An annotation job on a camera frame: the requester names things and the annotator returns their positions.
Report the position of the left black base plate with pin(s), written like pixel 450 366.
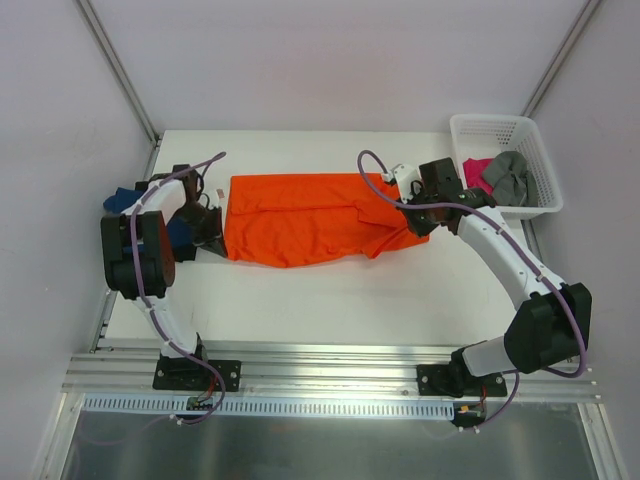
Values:
pixel 181 374

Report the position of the left aluminium frame post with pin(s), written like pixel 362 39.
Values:
pixel 100 35

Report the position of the aluminium extrusion rail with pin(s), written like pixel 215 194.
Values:
pixel 268 369

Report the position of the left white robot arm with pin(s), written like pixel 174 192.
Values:
pixel 138 256

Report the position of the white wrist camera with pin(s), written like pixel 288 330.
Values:
pixel 407 180
pixel 216 198

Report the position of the right aluminium frame post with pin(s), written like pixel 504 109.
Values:
pixel 578 28

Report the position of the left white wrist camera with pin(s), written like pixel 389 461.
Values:
pixel 216 198

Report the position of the white slotted cable duct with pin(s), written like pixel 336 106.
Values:
pixel 272 407

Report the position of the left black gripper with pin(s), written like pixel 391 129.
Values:
pixel 209 228

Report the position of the pink t shirt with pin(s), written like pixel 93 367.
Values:
pixel 473 171

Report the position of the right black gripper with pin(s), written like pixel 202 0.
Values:
pixel 417 220

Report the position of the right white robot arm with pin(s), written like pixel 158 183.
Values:
pixel 552 317

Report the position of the blue folded t shirt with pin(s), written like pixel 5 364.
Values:
pixel 120 197

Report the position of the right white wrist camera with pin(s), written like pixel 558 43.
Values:
pixel 407 180

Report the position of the orange t shirt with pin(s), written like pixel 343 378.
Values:
pixel 297 220

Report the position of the grey t shirt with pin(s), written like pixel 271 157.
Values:
pixel 512 183

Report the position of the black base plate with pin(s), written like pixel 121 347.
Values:
pixel 451 380
pixel 181 374

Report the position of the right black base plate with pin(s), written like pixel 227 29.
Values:
pixel 451 380

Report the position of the white plastic basket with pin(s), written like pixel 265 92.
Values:
pixel 484 136

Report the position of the aluminium frame post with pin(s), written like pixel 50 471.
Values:
pixel 578 28
pixel 100 35

